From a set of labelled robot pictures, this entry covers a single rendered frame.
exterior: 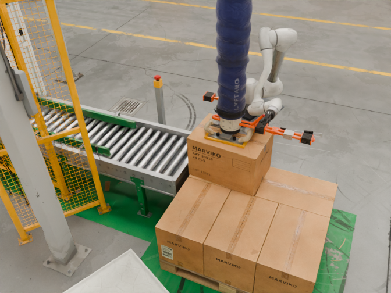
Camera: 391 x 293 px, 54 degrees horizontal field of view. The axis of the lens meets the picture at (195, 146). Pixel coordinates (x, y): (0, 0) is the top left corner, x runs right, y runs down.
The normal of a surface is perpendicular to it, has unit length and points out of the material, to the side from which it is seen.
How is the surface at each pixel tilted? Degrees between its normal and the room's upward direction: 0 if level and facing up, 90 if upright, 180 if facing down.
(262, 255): 0
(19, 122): 90
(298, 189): 0
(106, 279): 0
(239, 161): 90
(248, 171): 90
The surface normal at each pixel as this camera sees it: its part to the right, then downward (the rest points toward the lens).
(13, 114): 0.91, 0.23
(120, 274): -0.04, -0.78
